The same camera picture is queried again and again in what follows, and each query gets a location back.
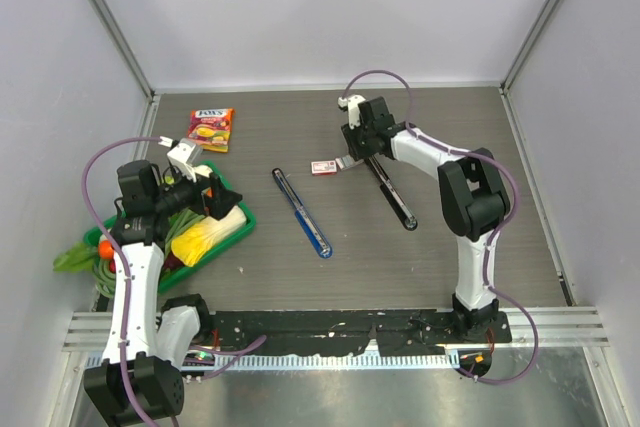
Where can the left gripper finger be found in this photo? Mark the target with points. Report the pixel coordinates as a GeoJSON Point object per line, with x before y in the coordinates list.
{"type": "Point", "coordinates": [220, 192]}
{"type": "Point", "coordinates": [226, 201]}

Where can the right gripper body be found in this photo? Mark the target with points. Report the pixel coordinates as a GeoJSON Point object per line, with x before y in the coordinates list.
{"type": "Point", "coordinates": [358, 141]}

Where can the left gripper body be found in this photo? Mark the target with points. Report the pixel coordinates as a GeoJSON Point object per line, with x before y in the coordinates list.
{"type": "Point", "coordinates": [210, 203]}

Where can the silver staple strips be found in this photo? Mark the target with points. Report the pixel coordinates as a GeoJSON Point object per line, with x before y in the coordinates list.
{"type": "Point", "coordinates": [346, 162]}

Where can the red white staple box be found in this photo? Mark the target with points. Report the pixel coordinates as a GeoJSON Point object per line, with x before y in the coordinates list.
{"type": "Point", "coordinates": [327, 167]}

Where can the black stapler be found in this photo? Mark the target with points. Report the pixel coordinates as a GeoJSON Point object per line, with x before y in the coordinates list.
{"type": "Point", "coordinates": [394, 199]}

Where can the blue stapler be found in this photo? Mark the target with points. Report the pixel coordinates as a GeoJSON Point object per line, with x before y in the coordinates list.
{"type": "Point", "coordinates": [316, 237]}

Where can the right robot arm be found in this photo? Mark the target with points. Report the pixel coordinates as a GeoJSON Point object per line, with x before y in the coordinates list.
{"type": "Point", "coordinates": [474, 200]}

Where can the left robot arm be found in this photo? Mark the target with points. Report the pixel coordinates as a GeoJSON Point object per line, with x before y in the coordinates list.
{"type": "Point", "coordinates": [139, 377]}

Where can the green plastic tray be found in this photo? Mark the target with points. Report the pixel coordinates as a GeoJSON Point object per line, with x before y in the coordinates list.
{"type": "Point", "coordinates": [92, 236]}

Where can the napa cabbage toy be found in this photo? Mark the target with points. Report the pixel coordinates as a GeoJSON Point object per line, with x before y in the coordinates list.
{"type": "Point", "coordinates": [203, 234]}

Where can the candy snack bag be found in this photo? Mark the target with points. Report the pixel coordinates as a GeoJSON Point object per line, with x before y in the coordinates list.
{"type": "Point", "coordinates": [211, 128]}

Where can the orange carrot toy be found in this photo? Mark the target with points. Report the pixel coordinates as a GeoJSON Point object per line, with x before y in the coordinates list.
{"type": "Point", "coordinates": [105, 250]}

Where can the green leafy vegetable toy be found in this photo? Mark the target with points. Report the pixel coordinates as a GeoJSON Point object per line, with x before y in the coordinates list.
{"type": "Point", "coordinates": [80, 257]}

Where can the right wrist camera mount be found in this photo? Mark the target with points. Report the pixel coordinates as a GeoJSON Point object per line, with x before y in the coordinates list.
{"type": "Point", "coordinates": [350, 105]}

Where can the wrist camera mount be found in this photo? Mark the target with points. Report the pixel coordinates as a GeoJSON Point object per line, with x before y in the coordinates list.
{"type": "Point", "coordinates": [350, 105]}
{"type": "Point", "coordinates": [182, 154]}

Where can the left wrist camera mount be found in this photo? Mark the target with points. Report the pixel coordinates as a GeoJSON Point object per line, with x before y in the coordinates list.
{"type": "Point", "coordinates": [182, 154]}

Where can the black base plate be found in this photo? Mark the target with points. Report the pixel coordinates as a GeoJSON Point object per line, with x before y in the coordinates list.
{"type": "Point", "coordinates": [339, 333]}

